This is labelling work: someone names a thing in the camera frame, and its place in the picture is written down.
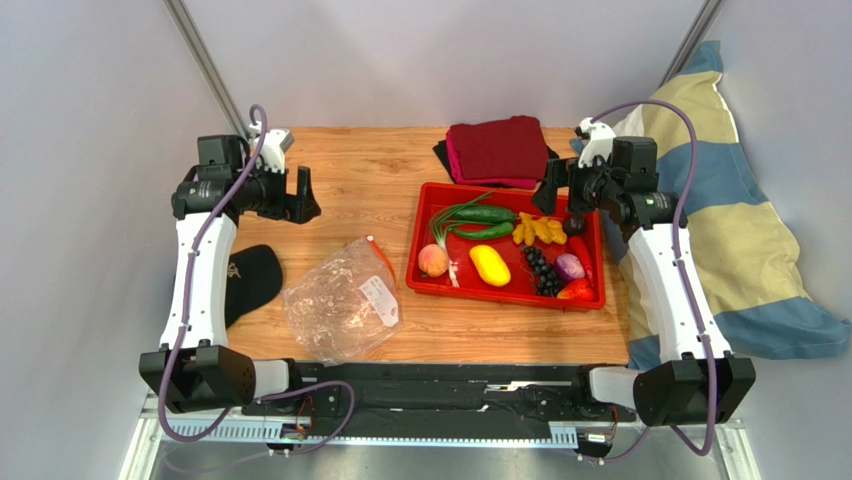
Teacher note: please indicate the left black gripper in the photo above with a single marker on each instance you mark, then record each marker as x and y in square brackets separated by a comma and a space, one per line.
[295, 209]

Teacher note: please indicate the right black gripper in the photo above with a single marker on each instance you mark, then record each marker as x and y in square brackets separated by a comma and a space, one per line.
[560, 184]

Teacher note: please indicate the yellow ginger root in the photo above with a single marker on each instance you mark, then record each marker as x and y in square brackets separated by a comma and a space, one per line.
[545, 229]

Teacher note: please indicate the red chili pepper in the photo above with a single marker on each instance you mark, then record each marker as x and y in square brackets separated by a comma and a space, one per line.
[580, 250]

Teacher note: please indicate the purple onion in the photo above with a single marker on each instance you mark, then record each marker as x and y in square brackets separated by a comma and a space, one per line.
[569, 267]

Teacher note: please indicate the black grape bunch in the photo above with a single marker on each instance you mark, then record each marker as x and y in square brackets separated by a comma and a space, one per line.
[547, 282]

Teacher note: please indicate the red orange tomato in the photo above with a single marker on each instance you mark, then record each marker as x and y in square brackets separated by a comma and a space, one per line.
[578, 290]

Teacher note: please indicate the clear zip top bag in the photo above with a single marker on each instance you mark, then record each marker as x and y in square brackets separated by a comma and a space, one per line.
[345, 307]

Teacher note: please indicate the peach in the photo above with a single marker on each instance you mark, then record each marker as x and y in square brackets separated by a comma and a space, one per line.
[433, 260]

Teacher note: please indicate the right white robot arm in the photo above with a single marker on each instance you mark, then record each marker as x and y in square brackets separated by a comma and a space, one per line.
[698, 380]

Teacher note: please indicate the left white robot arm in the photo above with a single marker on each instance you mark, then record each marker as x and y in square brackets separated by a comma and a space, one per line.
[193, 368]

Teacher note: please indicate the dark round fruit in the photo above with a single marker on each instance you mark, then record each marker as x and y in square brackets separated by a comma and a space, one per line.
[574, 225]

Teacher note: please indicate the lower green pepper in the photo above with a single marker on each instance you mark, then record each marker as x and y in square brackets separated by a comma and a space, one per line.
[489, 233]

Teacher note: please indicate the dark red folded cloth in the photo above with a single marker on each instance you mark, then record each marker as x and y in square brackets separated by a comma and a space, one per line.
[515, 128]

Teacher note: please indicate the upper green cucumber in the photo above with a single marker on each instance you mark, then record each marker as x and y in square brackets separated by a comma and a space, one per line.
[488, 214]

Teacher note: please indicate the red plastic tray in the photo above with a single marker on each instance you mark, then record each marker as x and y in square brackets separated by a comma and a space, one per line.
[521, 290]

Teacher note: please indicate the black cap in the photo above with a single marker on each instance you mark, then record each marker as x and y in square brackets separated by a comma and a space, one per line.
[254, 278]

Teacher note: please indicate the pink folded cloth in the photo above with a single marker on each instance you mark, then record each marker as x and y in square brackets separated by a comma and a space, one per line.
[458, 176]

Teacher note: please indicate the green onion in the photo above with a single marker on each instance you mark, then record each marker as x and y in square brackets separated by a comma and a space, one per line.
[439, 225]

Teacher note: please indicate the striped pillow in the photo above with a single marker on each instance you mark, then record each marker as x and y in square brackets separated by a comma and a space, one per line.
[745, 256]

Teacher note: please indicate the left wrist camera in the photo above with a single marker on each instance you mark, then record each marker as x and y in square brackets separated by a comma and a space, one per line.
[272, 154]

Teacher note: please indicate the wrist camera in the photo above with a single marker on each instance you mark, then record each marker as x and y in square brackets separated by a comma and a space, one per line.
[598, 138]
[272, 154]

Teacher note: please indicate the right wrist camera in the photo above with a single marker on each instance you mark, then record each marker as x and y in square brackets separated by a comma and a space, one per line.
[598, 138]

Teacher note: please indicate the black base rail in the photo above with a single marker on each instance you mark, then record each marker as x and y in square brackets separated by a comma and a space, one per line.
[442, 401]

